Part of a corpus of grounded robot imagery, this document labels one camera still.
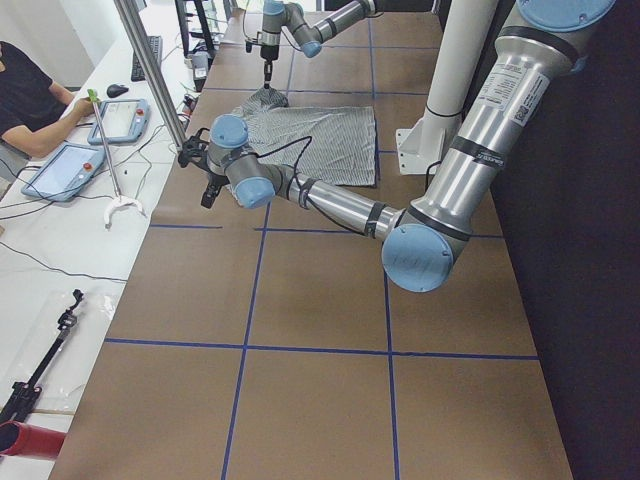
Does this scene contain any black computer mouse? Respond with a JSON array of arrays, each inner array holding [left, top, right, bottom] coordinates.
[[106, 84, 129, 99]]

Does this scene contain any black keyboard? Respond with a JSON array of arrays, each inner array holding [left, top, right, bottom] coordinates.
[[130, 35, 164, 83]]

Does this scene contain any red cylinder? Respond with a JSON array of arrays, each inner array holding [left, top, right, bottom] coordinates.
[[1, 421, 66, 460]]

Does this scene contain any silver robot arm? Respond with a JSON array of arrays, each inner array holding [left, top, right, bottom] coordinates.
[[199, 1, 613, 292], [245, 0, 385, 89]]

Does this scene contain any blue white striped polo shirt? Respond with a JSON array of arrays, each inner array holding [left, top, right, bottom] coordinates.
[[231, 88, 377, 187]]

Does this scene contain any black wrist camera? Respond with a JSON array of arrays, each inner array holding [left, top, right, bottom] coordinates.
[[178, 127, 209, 171]]

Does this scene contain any far blue teach pendant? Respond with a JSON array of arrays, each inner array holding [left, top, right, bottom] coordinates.
[[96, 99, 150, 145]]

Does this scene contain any aluminium frame post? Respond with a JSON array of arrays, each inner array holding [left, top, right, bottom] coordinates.
[[114, 0, 186, 153]]

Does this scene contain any near blue teach pendant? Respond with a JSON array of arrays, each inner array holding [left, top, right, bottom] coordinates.
[[21, 142, 105, 202]]

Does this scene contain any blue teach pendant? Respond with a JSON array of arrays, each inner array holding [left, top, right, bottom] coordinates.
[[96, 99, 150, 145], [21, 142, 105, 202]]

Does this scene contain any black tripod stick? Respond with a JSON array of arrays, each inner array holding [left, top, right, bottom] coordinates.
[[0, 288, 85, 426]]

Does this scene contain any seated person in black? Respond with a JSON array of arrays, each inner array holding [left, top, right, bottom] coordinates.
[[1, 41, 94, 158]]

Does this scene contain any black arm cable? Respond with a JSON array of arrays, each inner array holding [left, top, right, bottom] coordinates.
[[249, 135, 381, 236]]

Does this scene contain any white reacher grabber stick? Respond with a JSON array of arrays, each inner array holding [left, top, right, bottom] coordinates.
[[87, 89, 146, 230]]

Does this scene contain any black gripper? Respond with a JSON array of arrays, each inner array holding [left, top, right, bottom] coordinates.
[[260, 45, 279, 89], [201, 172, 229, 208]]

